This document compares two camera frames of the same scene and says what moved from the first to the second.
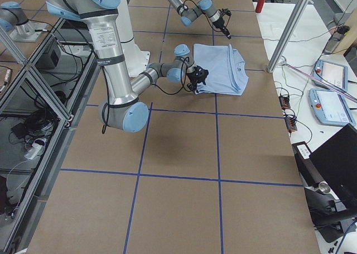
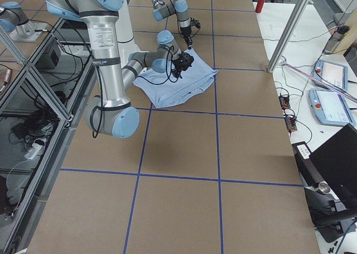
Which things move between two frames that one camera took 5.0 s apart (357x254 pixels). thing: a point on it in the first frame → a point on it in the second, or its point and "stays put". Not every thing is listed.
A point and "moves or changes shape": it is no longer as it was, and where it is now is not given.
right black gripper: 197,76 → 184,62
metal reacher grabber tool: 321,81 stays put
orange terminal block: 284,101 stays put
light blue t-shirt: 226,68 moves or changes shape
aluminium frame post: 290,29 stays put
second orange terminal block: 290,123 stays put
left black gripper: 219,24 → 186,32
